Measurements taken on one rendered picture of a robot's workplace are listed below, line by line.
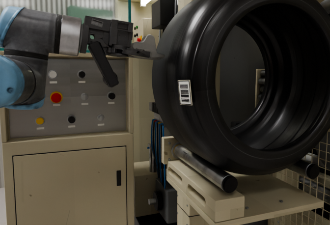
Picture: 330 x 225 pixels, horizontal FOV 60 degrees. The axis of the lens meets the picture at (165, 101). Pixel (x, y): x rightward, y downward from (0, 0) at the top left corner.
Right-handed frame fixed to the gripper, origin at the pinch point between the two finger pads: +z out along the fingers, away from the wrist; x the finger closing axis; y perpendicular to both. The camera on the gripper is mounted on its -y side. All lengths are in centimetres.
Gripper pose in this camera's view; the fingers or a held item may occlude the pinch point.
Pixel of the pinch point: (159, 58)
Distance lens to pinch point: 76.0
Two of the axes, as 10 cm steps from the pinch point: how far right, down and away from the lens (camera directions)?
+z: 9.3, 0.9, 3.5
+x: -3.4, -1.0, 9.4
